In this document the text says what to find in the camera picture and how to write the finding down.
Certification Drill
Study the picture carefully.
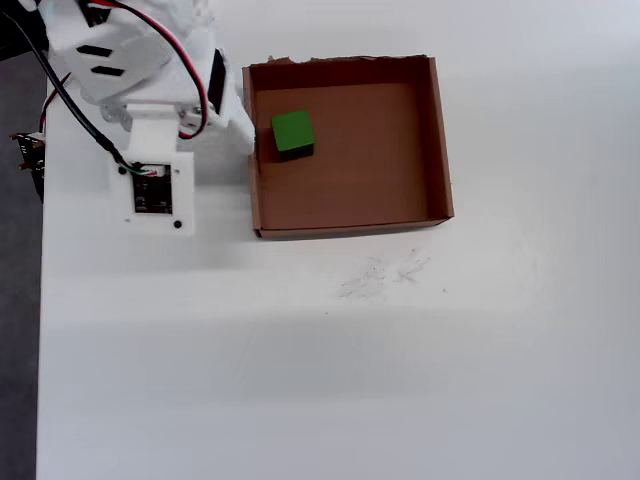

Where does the green cube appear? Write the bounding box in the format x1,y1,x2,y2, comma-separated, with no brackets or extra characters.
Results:
270,110,317,163

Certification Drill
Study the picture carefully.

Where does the red black servo cable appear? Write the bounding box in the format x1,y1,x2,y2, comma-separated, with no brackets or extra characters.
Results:
87,0,210,140

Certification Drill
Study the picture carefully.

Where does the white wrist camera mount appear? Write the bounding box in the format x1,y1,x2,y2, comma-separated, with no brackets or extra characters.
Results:
107,103,196,237

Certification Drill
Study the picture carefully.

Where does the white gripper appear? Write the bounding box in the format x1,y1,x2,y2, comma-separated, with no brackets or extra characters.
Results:
101,46,258,155

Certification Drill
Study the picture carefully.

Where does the black camera cable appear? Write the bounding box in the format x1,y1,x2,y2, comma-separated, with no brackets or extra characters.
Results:
0,8,132,170

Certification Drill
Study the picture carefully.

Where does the thin red board cable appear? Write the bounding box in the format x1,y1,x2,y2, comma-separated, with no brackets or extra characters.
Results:
39,72,72,136

